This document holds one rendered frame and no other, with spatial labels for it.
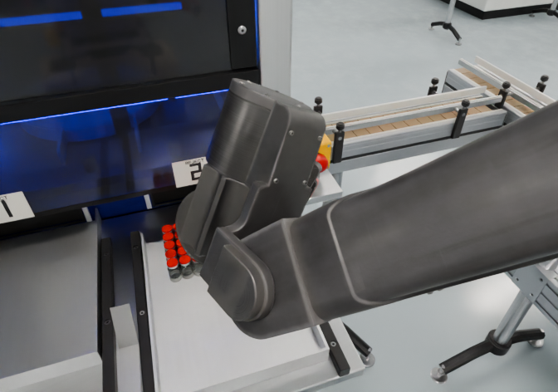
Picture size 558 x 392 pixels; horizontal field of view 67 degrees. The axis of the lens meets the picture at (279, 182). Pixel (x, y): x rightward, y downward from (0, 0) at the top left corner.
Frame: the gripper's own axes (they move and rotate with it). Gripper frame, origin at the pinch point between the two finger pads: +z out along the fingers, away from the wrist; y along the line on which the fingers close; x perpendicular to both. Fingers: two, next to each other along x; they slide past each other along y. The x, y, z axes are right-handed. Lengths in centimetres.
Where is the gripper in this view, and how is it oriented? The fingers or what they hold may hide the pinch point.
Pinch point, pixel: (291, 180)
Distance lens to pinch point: 46.9
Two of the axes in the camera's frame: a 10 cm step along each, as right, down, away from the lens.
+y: 4.5, -8.4, -3.1
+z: 3.1, -1.7, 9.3
